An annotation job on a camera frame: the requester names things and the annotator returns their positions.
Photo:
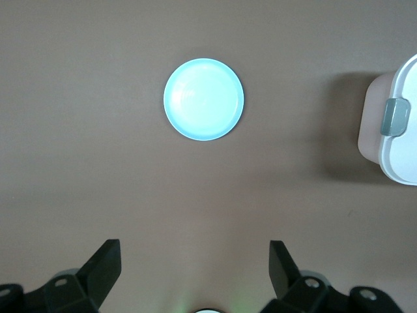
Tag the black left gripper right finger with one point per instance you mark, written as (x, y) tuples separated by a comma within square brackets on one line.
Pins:
[(290, 283)]

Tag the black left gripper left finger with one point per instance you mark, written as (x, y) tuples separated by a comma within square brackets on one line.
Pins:
[(94, 280)]

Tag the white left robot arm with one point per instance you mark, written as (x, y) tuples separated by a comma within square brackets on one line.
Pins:
[(210, 310)]

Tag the white lidded storage box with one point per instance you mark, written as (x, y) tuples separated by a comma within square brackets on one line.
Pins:
[(400, 163)]

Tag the grey box latch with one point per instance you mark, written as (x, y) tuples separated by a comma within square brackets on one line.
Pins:
[(395, 116)]

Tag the light blue round plate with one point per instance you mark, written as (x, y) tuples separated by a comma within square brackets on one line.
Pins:
[(203, 99)]

